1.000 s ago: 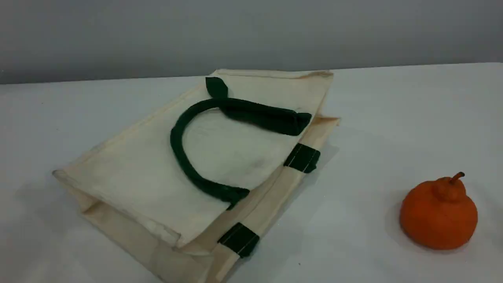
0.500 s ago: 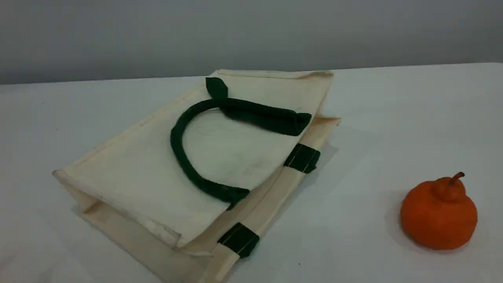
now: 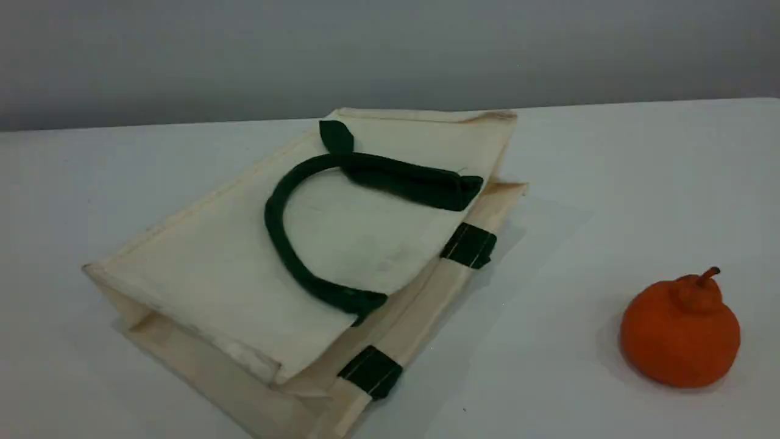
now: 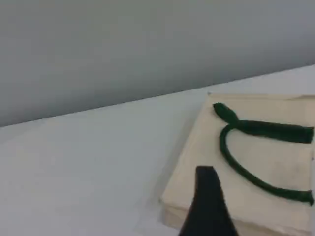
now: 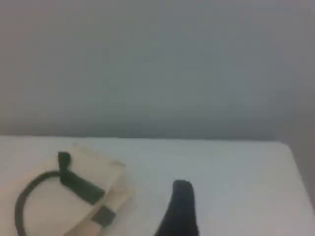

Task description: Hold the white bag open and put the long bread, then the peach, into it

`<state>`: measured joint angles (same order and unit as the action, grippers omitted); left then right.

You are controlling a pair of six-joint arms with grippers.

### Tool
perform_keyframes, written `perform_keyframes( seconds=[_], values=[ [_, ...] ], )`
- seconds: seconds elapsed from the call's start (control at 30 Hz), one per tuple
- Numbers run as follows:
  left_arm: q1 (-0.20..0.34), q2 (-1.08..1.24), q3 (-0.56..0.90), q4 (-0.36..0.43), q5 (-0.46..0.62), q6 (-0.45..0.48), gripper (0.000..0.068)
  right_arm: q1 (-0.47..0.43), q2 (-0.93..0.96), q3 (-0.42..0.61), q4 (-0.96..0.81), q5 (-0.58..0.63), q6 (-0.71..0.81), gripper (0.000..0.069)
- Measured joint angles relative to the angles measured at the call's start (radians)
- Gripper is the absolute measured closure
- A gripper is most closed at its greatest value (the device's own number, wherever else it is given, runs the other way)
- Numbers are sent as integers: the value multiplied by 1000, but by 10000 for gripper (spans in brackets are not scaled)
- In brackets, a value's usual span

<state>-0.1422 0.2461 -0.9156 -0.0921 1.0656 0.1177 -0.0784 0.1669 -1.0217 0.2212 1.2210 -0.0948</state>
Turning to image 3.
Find white canvas bag green handles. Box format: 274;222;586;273
81;108;528;439

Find orange tangerine with stem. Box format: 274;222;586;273
620;266;742;388

